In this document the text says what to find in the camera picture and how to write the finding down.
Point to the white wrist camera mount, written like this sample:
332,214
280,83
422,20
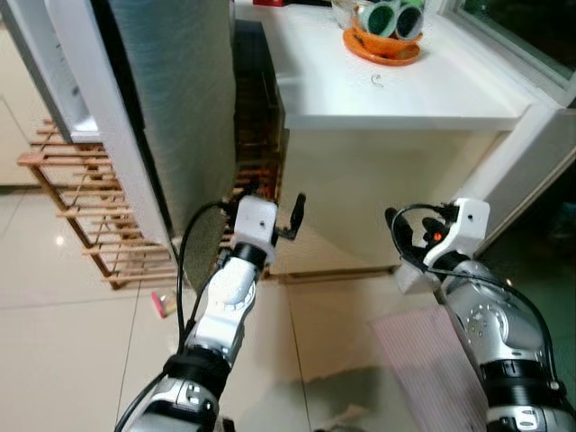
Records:
463,225
255,223

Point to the glass bowl green lids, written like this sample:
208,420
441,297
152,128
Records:
378,18

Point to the wooden slatted rack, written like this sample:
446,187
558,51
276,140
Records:
135,274

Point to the white framed window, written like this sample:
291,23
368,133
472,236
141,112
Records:
531,27

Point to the small metal hook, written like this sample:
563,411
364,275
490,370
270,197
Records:
374,81

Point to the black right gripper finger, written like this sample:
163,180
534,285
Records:
399,232
447,211

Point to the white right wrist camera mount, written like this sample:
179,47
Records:
463,225

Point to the orange bowl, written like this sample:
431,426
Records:
382,54

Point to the small pink packet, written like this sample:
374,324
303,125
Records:
164,304

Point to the pink striped mat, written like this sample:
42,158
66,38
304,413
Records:
423,369

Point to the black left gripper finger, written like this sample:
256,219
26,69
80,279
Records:
251,192
296,216

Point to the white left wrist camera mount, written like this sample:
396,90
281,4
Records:
255,223

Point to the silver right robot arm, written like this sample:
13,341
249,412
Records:
495,333

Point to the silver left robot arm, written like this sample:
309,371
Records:
220,301

